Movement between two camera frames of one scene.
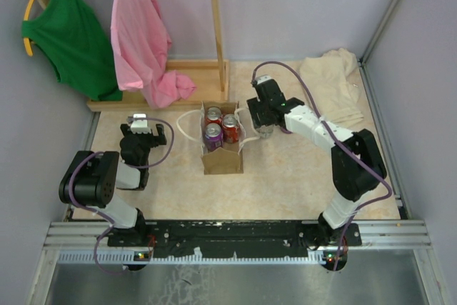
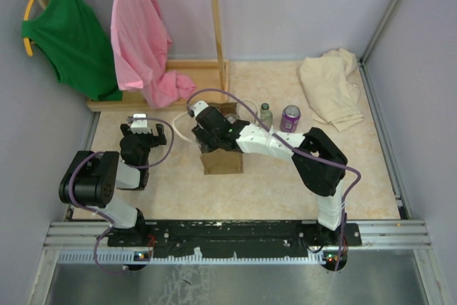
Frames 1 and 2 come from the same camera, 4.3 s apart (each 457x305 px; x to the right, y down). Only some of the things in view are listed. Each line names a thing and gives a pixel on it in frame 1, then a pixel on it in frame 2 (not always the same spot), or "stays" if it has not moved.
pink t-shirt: x=141 y=43 stays
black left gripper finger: x=161 y=138 stays
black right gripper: x=255 y=106 -> x=202 y=136
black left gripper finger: x=124 y=128 stays
